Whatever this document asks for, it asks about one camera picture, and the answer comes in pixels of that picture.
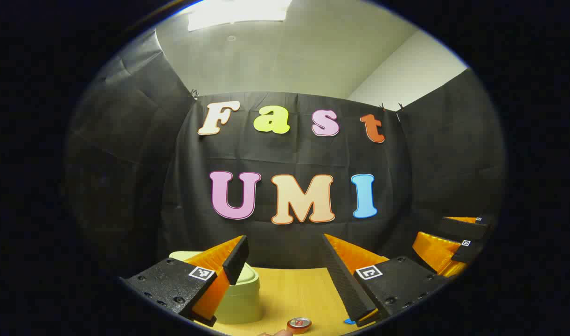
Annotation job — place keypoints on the green desktop garbage bin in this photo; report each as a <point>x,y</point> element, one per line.
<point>243,298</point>

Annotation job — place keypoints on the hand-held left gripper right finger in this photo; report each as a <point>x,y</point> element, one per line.
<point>343,284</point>

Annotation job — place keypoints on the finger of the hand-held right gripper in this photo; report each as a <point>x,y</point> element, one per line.
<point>467,254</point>
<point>462,228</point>

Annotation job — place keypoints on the red pop can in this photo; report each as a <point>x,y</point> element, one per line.
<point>299,324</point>

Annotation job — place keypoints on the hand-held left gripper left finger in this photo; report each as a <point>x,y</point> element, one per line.
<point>236,261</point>

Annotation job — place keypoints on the ceiling light panel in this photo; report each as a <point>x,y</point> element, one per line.
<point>238,11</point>

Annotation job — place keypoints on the black backdrop cloth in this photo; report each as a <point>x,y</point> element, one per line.
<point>289,154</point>

